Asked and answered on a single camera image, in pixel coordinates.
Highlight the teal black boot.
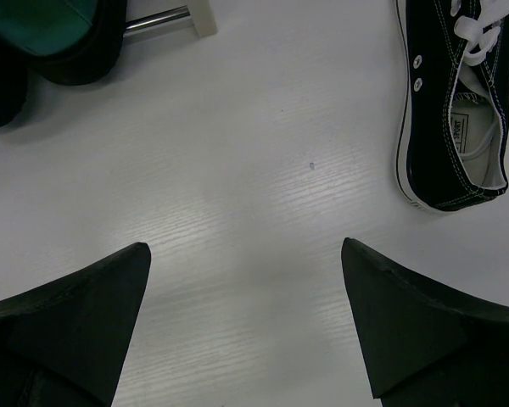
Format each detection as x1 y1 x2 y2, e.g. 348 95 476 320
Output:
0 64 28 127
0 1 128 86

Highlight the right teal black boot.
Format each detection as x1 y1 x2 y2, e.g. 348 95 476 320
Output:
0 1 128 86

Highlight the left teal black boot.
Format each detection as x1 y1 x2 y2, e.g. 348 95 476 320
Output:
0 64 28 127

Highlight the black canvas sneaker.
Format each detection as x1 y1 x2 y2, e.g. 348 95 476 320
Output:
394 1 509 213

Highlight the cream metal shoe shelf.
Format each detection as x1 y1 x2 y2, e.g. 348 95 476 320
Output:
124 0 218 38

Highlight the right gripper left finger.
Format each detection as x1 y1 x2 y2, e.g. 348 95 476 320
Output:
0 243 151 406

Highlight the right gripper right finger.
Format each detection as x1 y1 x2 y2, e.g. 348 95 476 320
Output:
341 238 509 406

